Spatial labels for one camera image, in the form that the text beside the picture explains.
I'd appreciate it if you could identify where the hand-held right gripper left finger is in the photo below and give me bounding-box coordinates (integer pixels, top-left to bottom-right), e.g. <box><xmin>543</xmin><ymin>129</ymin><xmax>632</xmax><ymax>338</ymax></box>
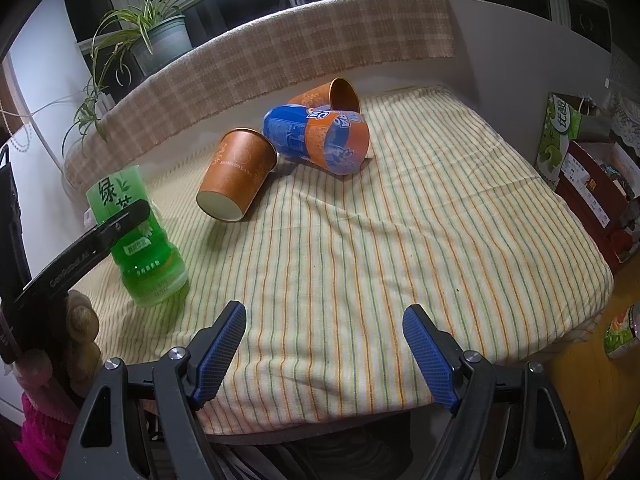
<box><xmin>60</xmin><ymin>301</ymin><xmax>247</xmax><ymax>480</ymax></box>

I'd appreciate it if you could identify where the green snack packet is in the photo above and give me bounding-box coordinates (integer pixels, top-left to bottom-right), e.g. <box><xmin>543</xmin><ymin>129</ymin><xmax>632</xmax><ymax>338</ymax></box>
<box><xmin>602</xmin><ymin>302</ymin><xmax>640</xmax><ymax>361</ymax></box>

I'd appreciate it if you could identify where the red cardboard box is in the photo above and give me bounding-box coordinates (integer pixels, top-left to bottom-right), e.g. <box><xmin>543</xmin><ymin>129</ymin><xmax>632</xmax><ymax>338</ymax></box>
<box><xmin>555</xmin><ymin>139</ymin><xmax>640</xmax><ymax>267</ymax></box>

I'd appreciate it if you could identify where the orange paper cup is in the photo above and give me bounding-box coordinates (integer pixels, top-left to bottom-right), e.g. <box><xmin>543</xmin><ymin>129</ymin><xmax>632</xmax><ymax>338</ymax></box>
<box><xmin>287</xmin><ymin>77</ymin><xmax>362</xmax><ymax>114</ymax></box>
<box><xmin>195</xmin><ymin>127</ymin><xmax>279</xmax><ymax>224</ymax></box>

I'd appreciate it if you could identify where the grey paper bag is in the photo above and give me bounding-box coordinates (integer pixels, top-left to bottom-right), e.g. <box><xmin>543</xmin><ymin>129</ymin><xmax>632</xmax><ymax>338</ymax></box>
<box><xmin>574</xmin><ymin>95</ymin><xmax>614</xmax><ymax>143</ymax></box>

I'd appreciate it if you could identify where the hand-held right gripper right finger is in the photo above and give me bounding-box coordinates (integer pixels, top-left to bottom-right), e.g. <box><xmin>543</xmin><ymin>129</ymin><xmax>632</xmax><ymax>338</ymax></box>
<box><xmin>402</xmin><ymin>304</ymin><xmax>586</xmax><ymax>480</ymax></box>

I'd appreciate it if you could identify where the beige plaid cloth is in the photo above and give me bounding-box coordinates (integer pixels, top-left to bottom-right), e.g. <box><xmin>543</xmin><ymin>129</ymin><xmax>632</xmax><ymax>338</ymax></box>
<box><xmin>64</xmin><ymin>0</ymin><xmax>456</xmax><ymax>192</ymax></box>

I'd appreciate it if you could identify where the blue and orange bottle cup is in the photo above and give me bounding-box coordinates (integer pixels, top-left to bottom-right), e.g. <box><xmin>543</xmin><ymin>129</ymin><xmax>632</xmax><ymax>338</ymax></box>
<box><xmin>262</xmin><ymin>103</ymin><xmax>371</xmax><ymax>176</ymax></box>

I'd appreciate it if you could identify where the white lace cloth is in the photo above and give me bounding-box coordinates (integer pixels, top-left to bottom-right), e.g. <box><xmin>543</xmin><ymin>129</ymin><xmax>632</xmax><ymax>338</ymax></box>
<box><xmin>606</xmin><ymin>87</ymin><xmax>640</xmax><ymax>157</ymax></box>

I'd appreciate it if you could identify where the striped table cloth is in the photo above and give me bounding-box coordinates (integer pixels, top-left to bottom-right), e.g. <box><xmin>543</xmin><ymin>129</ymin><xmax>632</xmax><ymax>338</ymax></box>
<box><xmin>75</xmin><ymin>85</ymin><xmax>615</xmax><ymax>436</ymax></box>

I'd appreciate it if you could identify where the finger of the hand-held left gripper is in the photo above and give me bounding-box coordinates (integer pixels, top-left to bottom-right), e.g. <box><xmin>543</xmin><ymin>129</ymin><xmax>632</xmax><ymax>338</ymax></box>
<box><xmin>12</xmin><ymin>200</ymin><xmax>152</xmax><ymax>322</ymax></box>

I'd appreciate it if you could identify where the person's left forearm pink sleeve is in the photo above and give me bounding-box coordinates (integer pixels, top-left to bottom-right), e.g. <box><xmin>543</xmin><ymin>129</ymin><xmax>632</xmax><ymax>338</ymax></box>
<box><xmin>19</xmin><ymin>390</ymin><xmax>83</xmax><ymax>470</ymax></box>

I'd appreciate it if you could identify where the green carton box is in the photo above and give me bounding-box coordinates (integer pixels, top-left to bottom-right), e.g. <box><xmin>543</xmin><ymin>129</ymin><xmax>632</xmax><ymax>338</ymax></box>
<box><xmin>534</xmin><ymin>92</ymin><xmax>585</xmax><ymax>192</ymax></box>

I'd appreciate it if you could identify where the green cut bottle cup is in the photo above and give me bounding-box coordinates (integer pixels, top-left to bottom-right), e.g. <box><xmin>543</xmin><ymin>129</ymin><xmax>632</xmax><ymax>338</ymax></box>
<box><xmin>84</xmin><ymin>164</ymin><xmax>191</xmax><ymax>307</ymax></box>

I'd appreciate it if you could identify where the potted spider plant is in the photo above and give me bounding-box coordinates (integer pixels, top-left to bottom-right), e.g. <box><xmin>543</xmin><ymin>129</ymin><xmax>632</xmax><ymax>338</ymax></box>
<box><xmin>61</xmin><ymin>0</ymin><xmax>237</xmax><ymax>157</ymax></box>

